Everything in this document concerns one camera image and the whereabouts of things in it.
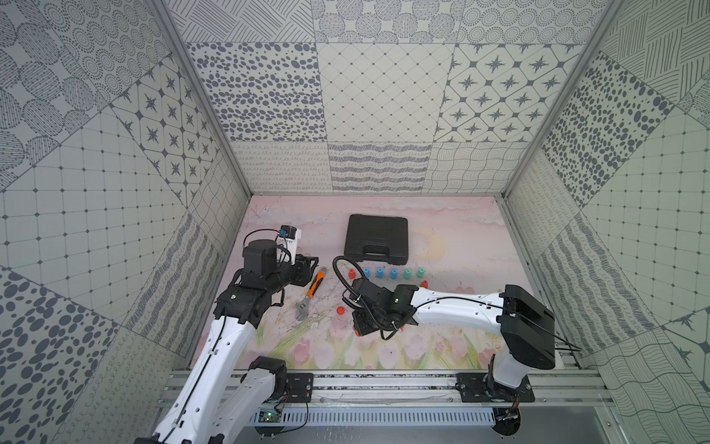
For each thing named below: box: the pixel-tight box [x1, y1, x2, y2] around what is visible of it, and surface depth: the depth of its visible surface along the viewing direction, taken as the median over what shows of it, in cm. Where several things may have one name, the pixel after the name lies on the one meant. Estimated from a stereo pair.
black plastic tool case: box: [343, 213, 410, 266], surface depth 103 cm
